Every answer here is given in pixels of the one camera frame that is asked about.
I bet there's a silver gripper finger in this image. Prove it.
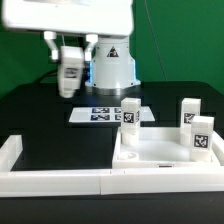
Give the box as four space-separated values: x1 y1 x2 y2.
84 34 98 62
44 31 59 61

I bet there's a white fiducial marker sheet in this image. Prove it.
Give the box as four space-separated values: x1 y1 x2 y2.
68 106 156 123

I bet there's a white U-shaped fence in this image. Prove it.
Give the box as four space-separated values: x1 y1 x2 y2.
0 134 224 197

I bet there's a white square table top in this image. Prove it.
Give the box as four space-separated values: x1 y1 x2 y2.
112 127 221 169

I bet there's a black cable conduit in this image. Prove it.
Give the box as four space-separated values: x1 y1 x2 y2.
33 68 61 84

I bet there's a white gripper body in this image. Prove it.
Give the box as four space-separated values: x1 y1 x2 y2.
2 0 134 38

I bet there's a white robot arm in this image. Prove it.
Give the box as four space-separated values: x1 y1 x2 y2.
2 0 140 98

